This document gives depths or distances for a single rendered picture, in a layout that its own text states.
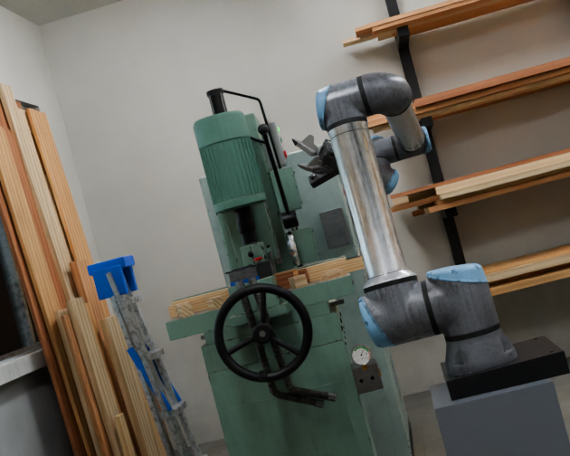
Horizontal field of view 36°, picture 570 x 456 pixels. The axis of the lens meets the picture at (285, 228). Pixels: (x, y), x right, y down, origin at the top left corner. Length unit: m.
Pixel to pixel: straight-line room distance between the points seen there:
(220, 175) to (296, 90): 2.45
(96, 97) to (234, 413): 3.09
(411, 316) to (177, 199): 3.17
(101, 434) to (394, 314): 2.07
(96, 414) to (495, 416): 2.23
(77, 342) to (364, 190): 2.05
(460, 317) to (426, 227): 2.88
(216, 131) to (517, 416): 1.29
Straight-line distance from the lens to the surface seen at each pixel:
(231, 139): 2.87
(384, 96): 2.46
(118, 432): 4.18
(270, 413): 2.81
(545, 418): 2.33
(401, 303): 2.35
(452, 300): 2.33
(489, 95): 4.83
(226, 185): 2.85
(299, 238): 3.06
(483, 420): 2.31
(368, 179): 2.41
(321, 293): 2.75
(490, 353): 2.34
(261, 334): 2.57
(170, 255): 5.36
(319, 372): 2.78
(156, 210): 5.37
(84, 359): 4.11
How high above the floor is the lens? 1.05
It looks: 1 degrees up
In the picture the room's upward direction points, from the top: 15 degrees counter-clockwise
